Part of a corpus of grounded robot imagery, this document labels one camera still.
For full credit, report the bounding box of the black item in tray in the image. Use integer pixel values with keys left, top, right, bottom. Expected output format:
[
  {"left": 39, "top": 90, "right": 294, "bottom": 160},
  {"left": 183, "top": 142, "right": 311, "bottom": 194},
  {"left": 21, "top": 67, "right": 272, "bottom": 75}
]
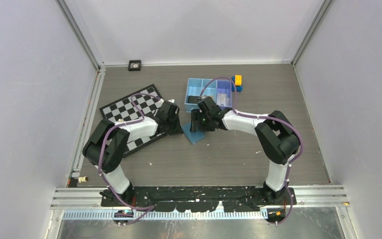
[{"left": 186, "top": 96, "right": 199, "bottom": 104}]

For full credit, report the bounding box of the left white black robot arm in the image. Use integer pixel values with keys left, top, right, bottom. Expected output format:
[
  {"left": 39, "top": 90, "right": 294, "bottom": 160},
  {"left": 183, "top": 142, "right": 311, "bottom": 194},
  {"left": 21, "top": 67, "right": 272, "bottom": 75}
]
[{"left": 83, "top": 101, "right": 182, "bottom": 206}]

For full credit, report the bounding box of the black white chessboard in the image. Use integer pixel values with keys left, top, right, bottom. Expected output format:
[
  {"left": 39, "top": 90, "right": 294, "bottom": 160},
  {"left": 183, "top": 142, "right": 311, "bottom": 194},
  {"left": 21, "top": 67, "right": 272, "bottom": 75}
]
[{"left": 99, "top": 84, "right": 167, "bottom": 157}]

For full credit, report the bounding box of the small black square box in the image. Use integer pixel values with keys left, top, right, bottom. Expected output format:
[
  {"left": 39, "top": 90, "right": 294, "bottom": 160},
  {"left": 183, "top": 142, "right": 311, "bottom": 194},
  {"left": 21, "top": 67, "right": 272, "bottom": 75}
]
[{"left": 128, "top": 60, "right": 142, "bottom": 71}]

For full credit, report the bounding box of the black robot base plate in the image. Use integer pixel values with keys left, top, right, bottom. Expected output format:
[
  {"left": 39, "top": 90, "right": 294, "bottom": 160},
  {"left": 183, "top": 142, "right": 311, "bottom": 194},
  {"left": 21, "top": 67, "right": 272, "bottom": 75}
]
[{"left": 100, "top": 186, "right": 296, "bottom": 213}]

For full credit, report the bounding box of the clear item in tray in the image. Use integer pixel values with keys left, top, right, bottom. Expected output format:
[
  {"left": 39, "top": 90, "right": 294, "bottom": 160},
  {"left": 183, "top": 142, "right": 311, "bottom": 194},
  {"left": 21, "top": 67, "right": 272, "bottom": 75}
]
[{"left": 216, "top": 93, "right": 228, "bottom": 107}]

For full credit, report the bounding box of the blue and orange toy block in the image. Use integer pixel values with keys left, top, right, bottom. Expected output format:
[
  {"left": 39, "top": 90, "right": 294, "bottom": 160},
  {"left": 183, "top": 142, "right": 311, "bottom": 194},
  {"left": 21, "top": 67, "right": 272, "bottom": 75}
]
[{"left": 231, "top": 75, "right": 243, "bottom": 92}]

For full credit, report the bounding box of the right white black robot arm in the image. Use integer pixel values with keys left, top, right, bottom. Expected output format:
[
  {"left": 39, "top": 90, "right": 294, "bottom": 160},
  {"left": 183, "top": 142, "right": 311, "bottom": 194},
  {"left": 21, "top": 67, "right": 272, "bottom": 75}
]
[{"left": 191, "top": 97, "right": 302, "bottom": 205}]

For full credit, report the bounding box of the blue compartment organizer tray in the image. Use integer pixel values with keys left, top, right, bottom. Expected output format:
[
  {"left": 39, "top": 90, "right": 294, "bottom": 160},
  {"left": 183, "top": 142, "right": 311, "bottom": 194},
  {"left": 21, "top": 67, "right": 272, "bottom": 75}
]
[{"left": 185, "top": 78, "right": 232, "bottom": 113}]

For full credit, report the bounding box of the small cream plastic part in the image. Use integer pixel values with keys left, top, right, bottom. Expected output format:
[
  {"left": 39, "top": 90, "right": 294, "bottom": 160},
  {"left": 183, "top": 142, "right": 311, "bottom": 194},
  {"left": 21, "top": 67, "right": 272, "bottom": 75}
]
[{"left": 77, "top": 176, "right": 88, "bottom": 183}]

